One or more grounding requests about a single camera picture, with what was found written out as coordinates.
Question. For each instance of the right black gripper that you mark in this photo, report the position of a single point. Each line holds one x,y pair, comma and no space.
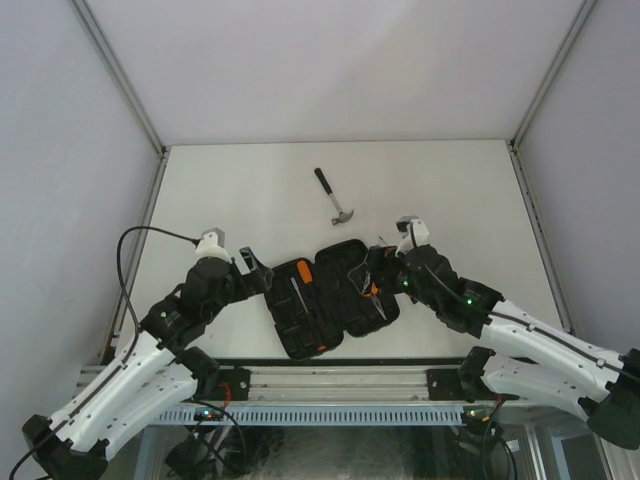
378,263

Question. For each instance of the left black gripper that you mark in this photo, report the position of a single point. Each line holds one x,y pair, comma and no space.
257,272

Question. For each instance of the orange handled needle-nose pliers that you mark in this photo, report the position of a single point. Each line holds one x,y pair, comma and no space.
373,296

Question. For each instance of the orange grip bit screwdriver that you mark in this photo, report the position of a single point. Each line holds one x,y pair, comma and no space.
306,276

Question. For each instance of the black plastic tool case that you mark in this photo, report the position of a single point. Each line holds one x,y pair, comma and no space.
338,309

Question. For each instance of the black orange handled screwdriver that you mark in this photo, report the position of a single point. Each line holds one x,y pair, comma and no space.
315,333

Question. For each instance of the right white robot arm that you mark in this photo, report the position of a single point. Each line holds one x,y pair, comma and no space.
518,355

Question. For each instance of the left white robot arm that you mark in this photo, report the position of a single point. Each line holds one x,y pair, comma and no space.
159,368

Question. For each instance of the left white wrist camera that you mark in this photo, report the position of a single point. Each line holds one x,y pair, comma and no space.
211,244

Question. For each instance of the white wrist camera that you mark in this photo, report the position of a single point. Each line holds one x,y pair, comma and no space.
414,233
211,244

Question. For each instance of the black handled claw hammer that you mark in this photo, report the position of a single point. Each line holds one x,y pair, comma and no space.
342,215

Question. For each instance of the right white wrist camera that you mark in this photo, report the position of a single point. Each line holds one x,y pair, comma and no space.
414,233

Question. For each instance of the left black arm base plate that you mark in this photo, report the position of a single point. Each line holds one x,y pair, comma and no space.
227,384

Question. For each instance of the aluminium front frame rail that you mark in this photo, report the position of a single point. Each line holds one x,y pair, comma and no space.
403,384

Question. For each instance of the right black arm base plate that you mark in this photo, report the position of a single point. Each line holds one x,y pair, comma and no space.
444,384

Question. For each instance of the blue slotted cable duct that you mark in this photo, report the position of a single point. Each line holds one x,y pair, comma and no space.
309,415

